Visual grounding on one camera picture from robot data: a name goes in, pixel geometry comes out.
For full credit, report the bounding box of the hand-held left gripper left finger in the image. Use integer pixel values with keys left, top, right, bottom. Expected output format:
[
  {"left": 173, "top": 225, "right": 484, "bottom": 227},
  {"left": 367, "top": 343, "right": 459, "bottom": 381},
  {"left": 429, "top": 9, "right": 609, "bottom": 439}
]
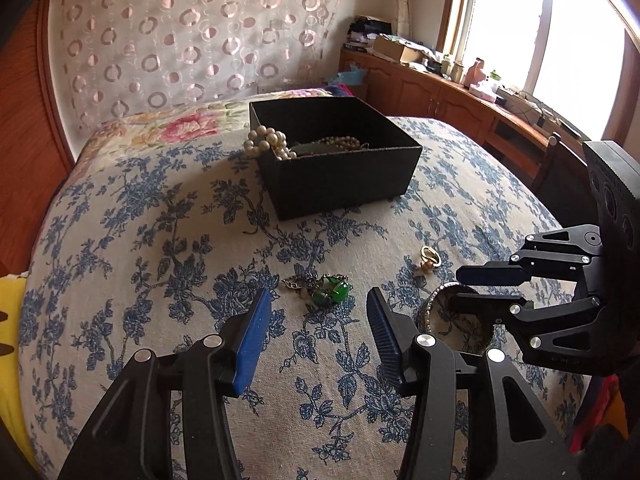
[{"left": 57, "top": 287, "right": 273, "bottom": 480}]

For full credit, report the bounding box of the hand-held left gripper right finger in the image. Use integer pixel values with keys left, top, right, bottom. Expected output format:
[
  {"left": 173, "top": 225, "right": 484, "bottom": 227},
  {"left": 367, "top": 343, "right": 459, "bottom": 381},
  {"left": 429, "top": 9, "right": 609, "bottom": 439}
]
[{"left": 366, "top": 287, "right": 583, "bottom": 480}]

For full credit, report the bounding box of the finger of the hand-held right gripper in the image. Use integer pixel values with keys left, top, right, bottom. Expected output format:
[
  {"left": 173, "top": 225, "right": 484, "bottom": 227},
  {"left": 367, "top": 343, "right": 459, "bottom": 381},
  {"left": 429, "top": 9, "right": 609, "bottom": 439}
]
[
  {"left": 440, "top": 292, "right": 601, "bottom": 355},
  {"left": 456, "top": 224, "right": 606, "bottom": 286}
]

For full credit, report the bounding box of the rhinestone bangle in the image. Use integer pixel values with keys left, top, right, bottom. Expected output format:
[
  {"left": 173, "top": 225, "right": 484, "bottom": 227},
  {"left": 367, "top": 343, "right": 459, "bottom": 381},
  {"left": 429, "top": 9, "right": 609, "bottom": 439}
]
[{"left": 419, "top": 282, "right": 497, "bottom": 356}]

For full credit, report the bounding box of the dark metal pendant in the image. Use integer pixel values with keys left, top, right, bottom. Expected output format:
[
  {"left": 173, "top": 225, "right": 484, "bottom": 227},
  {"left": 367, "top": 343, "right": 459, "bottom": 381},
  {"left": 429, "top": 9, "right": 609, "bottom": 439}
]
[{"left": 282, "top": 274, "right": 315, "bottom": 295}]

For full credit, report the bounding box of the green gem ring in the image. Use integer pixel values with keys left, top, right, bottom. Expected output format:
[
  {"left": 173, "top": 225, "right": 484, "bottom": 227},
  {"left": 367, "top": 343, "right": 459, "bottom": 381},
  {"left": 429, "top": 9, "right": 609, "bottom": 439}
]
[{"left": 310, "top": 275, "right": 351, "bottom": 307}]

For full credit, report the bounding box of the black square box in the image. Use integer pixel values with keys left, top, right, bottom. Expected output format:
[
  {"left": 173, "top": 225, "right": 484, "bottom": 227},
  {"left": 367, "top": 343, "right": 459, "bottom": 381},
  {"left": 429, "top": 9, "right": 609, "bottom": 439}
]
[{"left": 248, "top": 96, "right": 423, "bottom": 222}]

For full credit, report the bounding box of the large pearl bracelet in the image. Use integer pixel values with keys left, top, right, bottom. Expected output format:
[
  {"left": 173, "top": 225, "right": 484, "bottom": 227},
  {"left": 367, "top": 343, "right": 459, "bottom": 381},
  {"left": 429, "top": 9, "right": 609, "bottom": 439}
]
[{"left": 243, "top": 127, "right": 301, "bottom": 161}]

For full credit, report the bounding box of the small pearl necklace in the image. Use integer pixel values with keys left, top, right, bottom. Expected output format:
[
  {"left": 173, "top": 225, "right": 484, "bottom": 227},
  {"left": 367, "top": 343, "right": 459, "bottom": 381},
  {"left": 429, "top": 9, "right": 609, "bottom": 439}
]
[{"left": 312, "top": 135, "right": 371, "bottom": 152}]

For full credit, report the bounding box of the dark wooden chair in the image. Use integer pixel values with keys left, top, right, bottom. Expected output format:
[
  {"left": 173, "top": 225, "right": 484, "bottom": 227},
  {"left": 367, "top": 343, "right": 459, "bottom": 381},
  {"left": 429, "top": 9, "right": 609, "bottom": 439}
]
[{"left": 530, "top": 132, "right": 601, "bottom": 226}]

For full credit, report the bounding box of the blue floral blanket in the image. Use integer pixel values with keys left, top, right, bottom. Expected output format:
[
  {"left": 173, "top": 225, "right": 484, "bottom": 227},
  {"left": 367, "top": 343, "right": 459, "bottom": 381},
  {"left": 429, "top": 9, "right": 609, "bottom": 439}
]
[{"left": 17, "top": 115, "right": 601, "bottom": 480}]

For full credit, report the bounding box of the red cloth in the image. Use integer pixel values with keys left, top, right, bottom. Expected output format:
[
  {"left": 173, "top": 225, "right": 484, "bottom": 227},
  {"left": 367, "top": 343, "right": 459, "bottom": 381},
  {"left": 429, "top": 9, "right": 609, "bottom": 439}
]
[{"left": 570, "top": 375, "right": 631, "bottom": 456}]

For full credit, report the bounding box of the white power strip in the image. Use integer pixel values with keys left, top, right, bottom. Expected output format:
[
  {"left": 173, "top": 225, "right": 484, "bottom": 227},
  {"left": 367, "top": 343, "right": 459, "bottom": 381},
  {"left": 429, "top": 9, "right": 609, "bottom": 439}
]
[{"left": 495, "top": 85, "right": 561, "bottom": 121}]

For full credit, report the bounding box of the wooden cabinet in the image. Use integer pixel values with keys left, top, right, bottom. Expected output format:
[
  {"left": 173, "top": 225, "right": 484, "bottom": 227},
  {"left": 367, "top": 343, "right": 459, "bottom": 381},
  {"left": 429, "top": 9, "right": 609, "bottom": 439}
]
[{"left": 339, "top": 47, "right": 591, "bottom": 171}]

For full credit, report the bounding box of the pink figurine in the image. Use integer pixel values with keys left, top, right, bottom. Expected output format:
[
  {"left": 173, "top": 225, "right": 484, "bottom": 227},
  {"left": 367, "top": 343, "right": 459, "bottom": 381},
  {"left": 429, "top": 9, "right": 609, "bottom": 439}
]
[{"left": 462, "top": 57, "right": 488, "bottom": 86}]

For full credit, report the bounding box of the pink floral bed sheet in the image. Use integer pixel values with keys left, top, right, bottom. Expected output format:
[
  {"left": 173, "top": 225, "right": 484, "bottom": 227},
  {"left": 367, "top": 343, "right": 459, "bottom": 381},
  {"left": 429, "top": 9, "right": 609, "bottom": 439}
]
[{"left": 75, "top": 87, "right": 331, "bottom": 161}]

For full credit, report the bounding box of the wooden framed window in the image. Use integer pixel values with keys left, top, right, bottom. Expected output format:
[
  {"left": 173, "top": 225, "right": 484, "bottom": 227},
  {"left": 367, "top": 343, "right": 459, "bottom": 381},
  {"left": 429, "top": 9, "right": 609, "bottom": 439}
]
[{"left": 440, "top": 0, "right": 640, "bottom": 141}]

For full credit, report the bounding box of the yellow plush toy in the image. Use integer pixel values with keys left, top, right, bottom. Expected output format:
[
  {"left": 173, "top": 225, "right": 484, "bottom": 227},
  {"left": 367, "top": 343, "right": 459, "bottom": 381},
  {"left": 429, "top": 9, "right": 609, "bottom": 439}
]
[{"left": 0, "top": 272, "right": 38, "bottom": 471}]

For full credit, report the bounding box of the light blue cloth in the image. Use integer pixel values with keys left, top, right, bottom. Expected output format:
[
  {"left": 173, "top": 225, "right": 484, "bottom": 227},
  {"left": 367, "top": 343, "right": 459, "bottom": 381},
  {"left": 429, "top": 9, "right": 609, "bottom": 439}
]
[{"left": 325, "top": 62, "right": 368, "bottom": 86}]

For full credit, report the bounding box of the cardboard box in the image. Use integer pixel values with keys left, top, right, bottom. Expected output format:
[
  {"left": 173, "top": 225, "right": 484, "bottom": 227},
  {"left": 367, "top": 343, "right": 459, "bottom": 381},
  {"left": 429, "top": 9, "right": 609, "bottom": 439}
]
[{"left": 372, "top": 34, "right": 431, "bottom": 63}]

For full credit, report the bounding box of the dark clutter pile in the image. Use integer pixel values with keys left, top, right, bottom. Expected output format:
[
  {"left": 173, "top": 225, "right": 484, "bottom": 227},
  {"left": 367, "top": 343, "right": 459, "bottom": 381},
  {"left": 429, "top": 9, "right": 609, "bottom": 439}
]
[{"left": 347, "top": 17, "right": 393, "bottom": 51}]

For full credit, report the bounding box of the gold ring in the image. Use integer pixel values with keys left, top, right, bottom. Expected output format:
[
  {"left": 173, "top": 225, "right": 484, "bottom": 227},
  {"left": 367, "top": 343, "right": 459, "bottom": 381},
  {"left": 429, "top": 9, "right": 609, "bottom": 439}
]
[{"left": 417, "top": 246, "right": 442, "bottom": 273}]

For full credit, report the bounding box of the circle patterned wall cloth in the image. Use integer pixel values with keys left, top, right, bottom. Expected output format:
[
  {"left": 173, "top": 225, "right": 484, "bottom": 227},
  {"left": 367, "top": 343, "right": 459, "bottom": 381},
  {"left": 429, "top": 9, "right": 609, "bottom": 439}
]
[{"left": 47, "top": 0, "right": 343, "bottom": 136}]

